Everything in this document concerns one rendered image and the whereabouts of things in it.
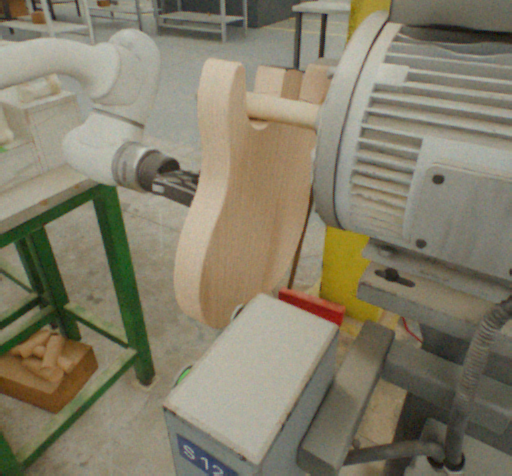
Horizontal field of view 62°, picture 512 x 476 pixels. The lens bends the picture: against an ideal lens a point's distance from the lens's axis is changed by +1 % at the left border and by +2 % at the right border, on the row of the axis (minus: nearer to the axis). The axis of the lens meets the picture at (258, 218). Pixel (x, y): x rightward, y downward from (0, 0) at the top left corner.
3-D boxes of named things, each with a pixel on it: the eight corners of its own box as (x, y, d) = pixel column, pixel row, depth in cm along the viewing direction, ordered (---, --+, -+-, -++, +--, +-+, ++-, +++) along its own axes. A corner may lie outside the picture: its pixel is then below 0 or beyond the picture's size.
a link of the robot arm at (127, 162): (110, 191, 78) (134, 200, 76) (112, 142, 75) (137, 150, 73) (146, 183, 86) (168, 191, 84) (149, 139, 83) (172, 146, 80)
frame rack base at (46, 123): (91, 153, 121) (77, 92, 112) (44, 174, 110) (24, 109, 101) (31, 133, 133) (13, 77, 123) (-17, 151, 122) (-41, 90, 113)
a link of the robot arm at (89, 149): (100, 186, 76) (121, 116, 75) (44, 165, 83) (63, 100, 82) (141, 194, 86) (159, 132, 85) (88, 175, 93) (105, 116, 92)
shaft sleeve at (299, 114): (321, 102, 52) (313, 127, 53) (328, 110, 55) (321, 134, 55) (205, 81, 60) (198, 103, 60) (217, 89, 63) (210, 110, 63)
